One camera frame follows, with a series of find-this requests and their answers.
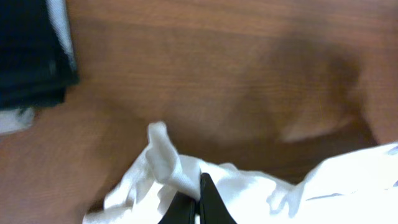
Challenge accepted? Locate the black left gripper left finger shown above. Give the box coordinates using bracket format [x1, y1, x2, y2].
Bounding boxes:
[158, 192, 196, 224]

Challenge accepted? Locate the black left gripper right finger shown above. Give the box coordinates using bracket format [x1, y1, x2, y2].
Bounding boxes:
[199, 173, 236, 224]

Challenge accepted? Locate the white t-shirt with robot print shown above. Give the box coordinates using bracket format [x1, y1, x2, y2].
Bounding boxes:
[83, 122, 397, 223]

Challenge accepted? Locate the beige folded garment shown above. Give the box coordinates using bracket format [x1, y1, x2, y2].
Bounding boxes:
[0, 0, 77, 135]

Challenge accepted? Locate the black folded garment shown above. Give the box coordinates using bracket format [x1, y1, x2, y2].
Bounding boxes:
[0, 0, 80, 110]

